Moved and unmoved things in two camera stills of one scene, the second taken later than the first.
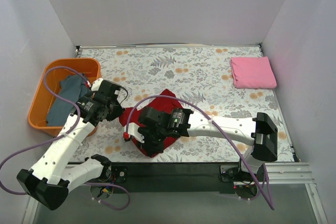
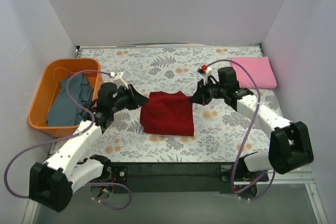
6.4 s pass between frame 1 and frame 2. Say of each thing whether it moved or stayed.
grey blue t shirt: stayed
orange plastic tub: stayed
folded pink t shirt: stayed
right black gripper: moved
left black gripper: moved
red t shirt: moved
